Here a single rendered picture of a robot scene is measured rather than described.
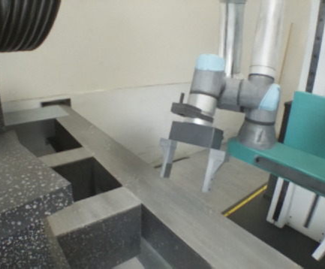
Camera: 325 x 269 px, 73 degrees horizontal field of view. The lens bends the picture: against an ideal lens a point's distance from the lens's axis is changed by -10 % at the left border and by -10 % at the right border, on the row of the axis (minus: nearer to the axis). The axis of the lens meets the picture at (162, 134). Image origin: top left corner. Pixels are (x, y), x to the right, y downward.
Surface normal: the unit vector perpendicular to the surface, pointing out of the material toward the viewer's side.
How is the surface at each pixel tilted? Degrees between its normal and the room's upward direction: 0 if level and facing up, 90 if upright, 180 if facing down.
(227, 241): 0
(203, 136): 67
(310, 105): 90
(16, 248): 90
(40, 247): 90
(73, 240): 90
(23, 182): 0
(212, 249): 0
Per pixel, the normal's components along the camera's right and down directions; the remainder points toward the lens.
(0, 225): 0.77, 0.26
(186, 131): -0.65, -0.17
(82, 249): 0.61, 0.31
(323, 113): -0.77, 0.20
